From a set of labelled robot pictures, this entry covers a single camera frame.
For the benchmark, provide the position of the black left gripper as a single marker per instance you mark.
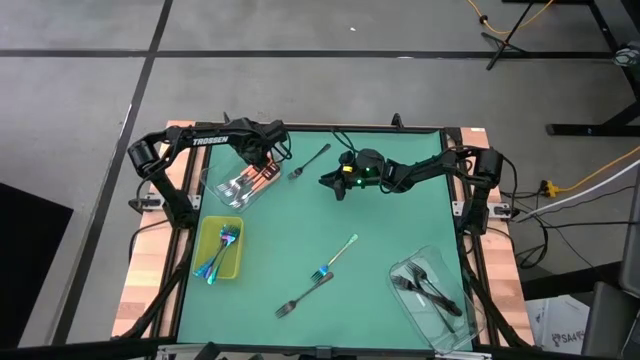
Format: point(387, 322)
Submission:
point(267, 142)

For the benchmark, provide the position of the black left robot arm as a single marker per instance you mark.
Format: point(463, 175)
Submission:
point(210, 141)

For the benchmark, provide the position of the person's shoe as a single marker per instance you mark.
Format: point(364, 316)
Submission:
point(627, 56)

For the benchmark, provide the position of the white cardboard box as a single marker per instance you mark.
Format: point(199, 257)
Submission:
point(555, 325)

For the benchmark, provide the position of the black panel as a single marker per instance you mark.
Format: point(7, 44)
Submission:
point(30, 260)

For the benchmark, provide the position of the black tripod stand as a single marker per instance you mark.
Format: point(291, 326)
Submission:
point(505, 43)

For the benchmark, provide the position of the black table frame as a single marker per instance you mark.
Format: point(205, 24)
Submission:
point(330, 128)

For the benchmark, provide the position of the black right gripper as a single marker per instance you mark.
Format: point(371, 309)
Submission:
point(367, 170)

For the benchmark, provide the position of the long dark spoon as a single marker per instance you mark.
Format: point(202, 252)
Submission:
point(300, 300)

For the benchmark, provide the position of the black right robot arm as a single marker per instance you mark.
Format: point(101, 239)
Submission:
point(435, 165)

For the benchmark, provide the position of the yellow plastic bin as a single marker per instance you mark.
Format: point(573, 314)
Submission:
point(217, 250)

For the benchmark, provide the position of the black desk frame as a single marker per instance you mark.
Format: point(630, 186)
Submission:
point(575, 130)

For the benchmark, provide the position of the black clamp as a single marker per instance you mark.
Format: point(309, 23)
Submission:
point(396, 120)
point(227, 120)

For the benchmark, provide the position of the iridescent rainbow fork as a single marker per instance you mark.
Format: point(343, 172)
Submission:
point(215, 260)
point(340, 252)
point(227, 242)
point(224, 247)
point(220, 250)

